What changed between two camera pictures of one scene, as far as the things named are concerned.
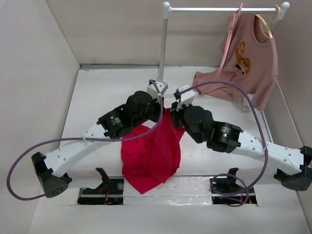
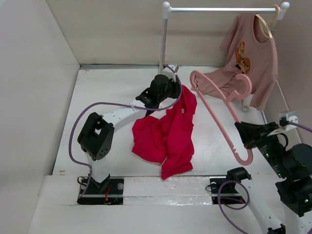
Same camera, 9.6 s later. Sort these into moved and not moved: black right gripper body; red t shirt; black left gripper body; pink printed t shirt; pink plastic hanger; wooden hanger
Moved: red t shirt; pink plastic hanger; black right gripper body; black left gripper body
Not moved: pink printed t shirt; wooden hanger
